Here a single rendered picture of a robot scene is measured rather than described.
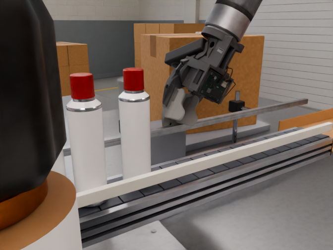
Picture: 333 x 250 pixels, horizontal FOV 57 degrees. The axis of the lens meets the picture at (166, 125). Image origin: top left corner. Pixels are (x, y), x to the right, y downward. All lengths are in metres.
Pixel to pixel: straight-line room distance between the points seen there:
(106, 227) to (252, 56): 0.64
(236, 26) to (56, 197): 0.47
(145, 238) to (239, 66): 0.61
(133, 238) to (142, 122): 0.18
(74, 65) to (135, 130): 3.60
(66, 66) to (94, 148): 3.59
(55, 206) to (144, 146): 0.36
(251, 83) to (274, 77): 4.06
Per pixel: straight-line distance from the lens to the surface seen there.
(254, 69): 0.95
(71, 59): 4.05
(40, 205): 0.17
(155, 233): 0.45
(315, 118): 1.15
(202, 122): 0.64
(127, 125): 0.50
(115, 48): 6.99
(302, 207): 0.64
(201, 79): 0.53
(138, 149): 0.51
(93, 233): 0.50
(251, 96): 0.96
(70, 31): 6.49
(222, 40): 0.57
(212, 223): 0.55
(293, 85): 4.88
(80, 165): 0.48
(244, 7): 0.58
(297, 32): 4.83
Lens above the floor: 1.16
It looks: 19 degrees down
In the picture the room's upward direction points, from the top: straight up
